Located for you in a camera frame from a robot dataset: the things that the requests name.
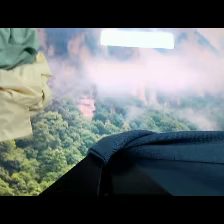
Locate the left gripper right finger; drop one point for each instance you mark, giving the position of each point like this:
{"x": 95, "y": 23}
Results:
{"x": 133, "y": 183}

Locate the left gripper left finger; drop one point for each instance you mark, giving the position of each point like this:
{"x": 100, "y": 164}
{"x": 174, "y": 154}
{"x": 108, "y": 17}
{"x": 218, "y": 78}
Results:
{"x": 80, "y": 180}

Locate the navy blue shirt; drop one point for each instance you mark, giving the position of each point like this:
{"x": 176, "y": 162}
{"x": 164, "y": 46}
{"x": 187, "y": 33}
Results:
{"x": 173, "y": 156}

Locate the pale yellow garment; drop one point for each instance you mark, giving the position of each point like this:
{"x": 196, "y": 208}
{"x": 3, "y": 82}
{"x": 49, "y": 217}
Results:
{"x": 20, "y": 100}

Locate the green garment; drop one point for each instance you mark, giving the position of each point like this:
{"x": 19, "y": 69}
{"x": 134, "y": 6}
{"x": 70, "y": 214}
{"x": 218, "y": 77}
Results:
{"x": 16, "y": 46}

